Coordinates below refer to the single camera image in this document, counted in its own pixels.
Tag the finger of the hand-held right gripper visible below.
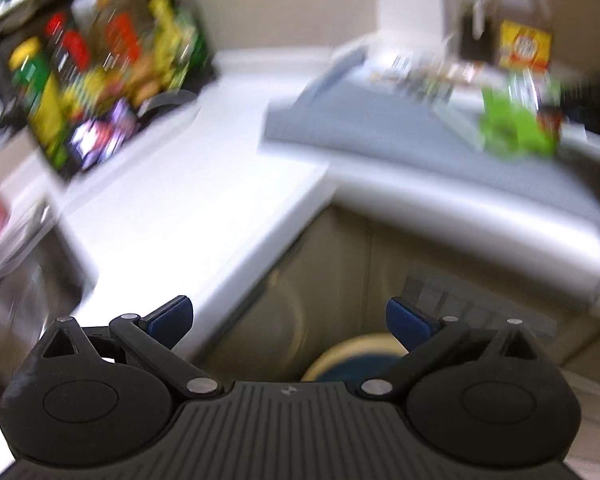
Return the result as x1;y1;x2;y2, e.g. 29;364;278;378
555;77;588;111

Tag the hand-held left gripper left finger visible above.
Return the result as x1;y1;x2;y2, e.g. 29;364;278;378
27;295;223;401

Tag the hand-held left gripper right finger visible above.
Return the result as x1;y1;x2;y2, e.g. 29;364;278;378
357;297;556;403

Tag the round cream and blue bowl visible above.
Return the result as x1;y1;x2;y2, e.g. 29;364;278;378
300;332;411;383

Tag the green and red wrapper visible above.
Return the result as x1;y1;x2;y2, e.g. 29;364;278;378
480;67;563;161

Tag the yellow-label cooking wine jug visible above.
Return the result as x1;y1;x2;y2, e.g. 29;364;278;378
495;0;553;73

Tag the dark oil dispenser bottle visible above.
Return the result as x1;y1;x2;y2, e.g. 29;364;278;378
457;0;496;63

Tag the stainless steel sink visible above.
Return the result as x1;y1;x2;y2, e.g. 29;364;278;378
0;245;88;396

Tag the grey counter mat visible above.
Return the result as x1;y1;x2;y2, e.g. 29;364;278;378
262;45;600;231

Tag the black smartphone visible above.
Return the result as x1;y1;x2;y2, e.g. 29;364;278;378
67;100;141;171

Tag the green yellow-capped bottle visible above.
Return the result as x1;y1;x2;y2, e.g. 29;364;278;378
10;37;68;161

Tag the green snack bag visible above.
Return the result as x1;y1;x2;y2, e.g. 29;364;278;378
175;15;206;76

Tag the orange-capped amber bottle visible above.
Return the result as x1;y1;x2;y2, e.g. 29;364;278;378
105;12;143;63

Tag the red-capped oil bottle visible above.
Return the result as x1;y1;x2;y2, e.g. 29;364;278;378
45;12;91;76

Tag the yellow snack bag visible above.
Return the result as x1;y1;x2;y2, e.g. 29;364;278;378
147;0;181;81

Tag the black wire rack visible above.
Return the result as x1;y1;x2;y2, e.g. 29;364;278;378
0;0;216;181

